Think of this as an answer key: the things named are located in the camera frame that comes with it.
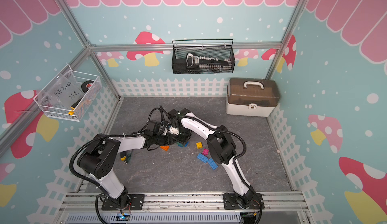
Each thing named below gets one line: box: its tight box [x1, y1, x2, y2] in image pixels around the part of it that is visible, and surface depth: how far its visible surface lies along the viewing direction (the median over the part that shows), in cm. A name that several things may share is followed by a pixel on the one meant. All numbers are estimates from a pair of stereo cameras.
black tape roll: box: [81, 80, 95, 93], surface depth 81 cm
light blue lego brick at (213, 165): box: [207, 157, 219, 171], surface depth 87 cm
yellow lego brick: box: [196, 141, 204, 149], surface depth 95 cm
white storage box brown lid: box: [225, 77, 281, 118], surface depth 102 cm
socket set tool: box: [185, 52, 232, 73], surface depth 91 cm
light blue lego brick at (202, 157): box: [196, 152, 210, 163], surface depth 90 cm
